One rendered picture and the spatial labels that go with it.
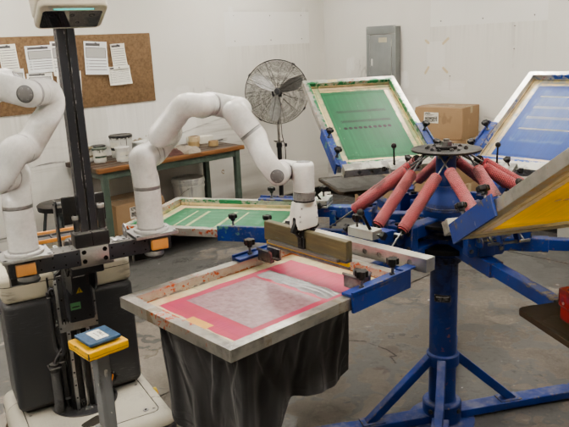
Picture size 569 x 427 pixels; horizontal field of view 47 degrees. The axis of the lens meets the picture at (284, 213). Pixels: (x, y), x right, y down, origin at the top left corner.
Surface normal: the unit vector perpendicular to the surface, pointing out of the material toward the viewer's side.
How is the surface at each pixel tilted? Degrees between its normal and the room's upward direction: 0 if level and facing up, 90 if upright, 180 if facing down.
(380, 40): 90
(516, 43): 90
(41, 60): 88
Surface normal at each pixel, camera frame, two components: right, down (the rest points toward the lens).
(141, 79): 0.69, 0.15
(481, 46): -0.73, 0.20
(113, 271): 0.50, 0.19
